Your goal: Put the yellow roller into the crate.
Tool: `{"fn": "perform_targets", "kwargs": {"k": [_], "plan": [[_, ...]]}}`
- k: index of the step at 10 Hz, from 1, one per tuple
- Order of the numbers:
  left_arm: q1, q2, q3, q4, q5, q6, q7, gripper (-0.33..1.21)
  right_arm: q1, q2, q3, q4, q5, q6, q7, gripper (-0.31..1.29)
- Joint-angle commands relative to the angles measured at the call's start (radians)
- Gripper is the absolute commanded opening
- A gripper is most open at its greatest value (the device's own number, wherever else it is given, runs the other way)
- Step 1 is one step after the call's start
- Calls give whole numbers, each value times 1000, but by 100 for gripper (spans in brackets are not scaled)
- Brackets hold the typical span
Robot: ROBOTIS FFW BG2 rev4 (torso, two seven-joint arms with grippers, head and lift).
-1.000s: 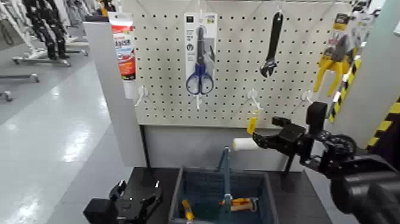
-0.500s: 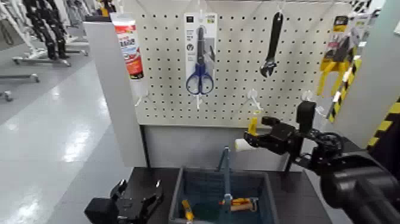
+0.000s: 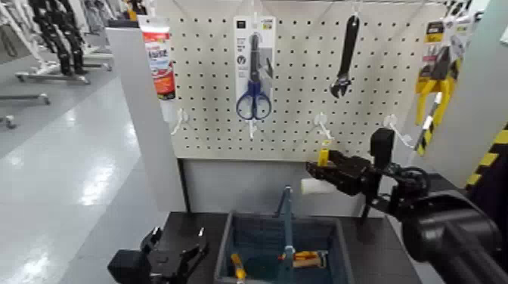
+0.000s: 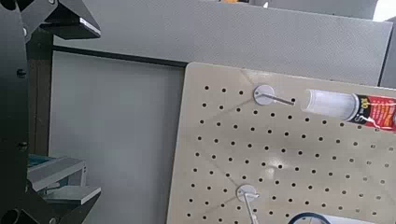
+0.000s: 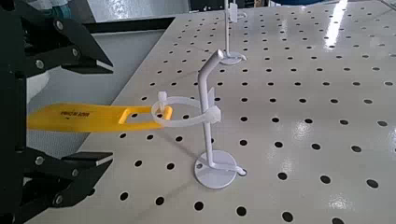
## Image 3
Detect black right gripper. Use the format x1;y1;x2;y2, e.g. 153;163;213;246
305;149;384;199

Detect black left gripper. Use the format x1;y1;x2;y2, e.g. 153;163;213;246
140;226;209;284

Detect yellow paint roller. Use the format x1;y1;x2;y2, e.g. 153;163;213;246
299;140;338;196

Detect packaged yellow-handled pliers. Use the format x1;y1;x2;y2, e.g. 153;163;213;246
414;15;472;128

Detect beige pegboard panel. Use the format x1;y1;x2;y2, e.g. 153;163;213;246
170;0;448;165

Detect grey display stand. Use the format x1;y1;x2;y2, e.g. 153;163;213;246
104;26;387;218

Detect black adjustable wrench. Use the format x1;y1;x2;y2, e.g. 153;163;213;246
329;15;361;99

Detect grey panel with hazard tape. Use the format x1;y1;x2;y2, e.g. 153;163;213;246
414;0;508;190

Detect red white sealant tube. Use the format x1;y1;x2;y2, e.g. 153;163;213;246
138;15;179;124

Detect black robot on stand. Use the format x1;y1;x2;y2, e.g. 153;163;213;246
28;0;89;77

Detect white robot on stand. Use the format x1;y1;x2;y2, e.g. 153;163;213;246
0;0;54;76

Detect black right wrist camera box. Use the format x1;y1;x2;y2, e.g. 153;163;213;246
369;127;396;171

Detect yellow-handled tool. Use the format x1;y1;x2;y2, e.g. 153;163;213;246
231;252;248;284

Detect grey plastic crate with handle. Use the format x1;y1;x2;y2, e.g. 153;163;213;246
214;185;357;284

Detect orange wooden-handled tool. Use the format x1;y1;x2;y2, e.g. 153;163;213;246
277;249;329;270

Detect packaged blue-handled scissors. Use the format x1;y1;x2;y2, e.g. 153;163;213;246
233;15;277;122

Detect grey metal floor rail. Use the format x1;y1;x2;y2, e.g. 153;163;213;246
14;70;92;86
0;92;51;107

